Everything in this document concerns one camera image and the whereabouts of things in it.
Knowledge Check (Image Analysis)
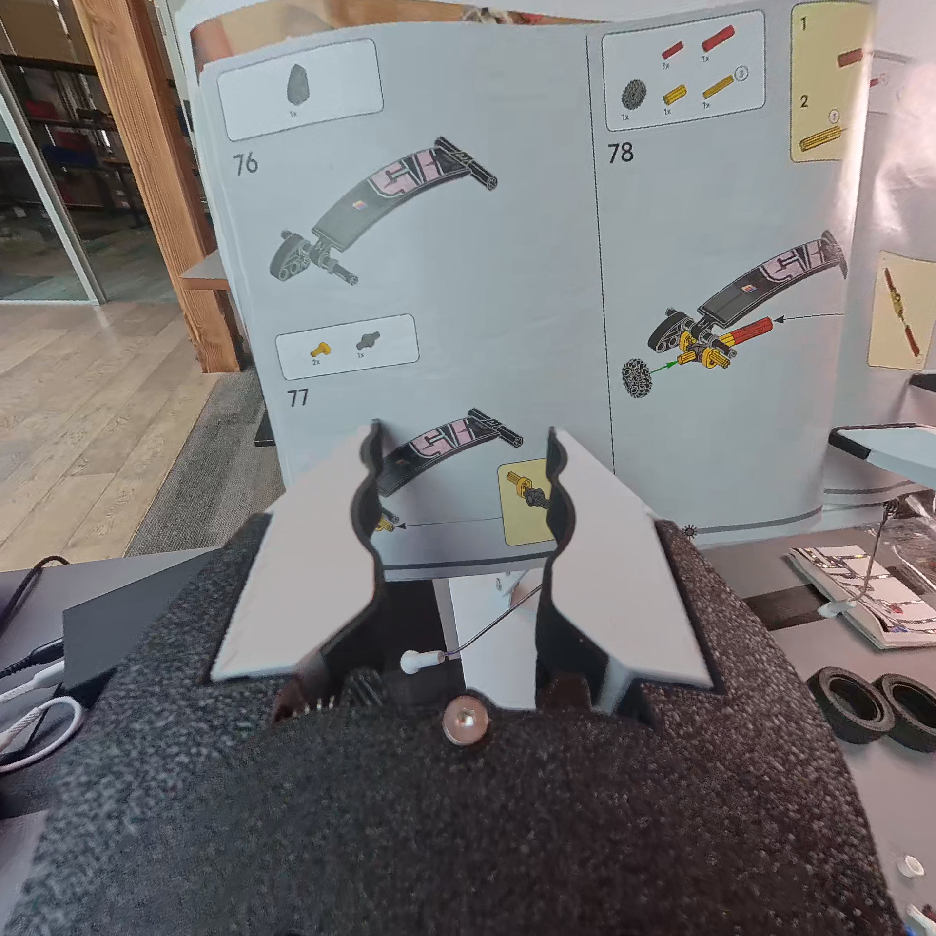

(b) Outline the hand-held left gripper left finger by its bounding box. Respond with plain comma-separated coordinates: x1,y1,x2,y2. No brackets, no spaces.
211,420,390,706

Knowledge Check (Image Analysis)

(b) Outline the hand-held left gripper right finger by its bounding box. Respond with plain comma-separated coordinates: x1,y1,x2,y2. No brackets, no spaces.
534,426,715,716

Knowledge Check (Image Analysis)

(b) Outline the wire page holder arm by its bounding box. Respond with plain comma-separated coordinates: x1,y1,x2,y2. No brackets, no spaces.
818,501,902,621
399,584,547,675

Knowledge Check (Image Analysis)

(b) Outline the toy instruction booklet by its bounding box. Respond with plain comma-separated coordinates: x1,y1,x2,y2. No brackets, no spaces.
189,0,936,582

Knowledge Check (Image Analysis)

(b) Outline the grey desk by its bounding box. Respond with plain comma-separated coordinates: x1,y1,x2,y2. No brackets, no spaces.
0,541,936,936

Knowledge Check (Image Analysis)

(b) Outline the toy sticker sheet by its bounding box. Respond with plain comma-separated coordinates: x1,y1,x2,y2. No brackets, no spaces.
788,545,936,650

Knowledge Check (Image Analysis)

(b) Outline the black power adapter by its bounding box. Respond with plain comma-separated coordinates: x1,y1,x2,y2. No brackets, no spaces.
62,550,224,704

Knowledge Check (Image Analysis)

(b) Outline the wooden pillar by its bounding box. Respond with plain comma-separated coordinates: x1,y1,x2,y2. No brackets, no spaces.
72,0,244,375

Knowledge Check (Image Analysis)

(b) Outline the stack of red blue bins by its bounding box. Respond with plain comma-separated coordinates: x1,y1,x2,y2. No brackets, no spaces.
22,95,147,220

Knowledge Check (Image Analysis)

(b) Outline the white cable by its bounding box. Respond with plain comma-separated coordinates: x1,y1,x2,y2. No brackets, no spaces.
0,658,85,773

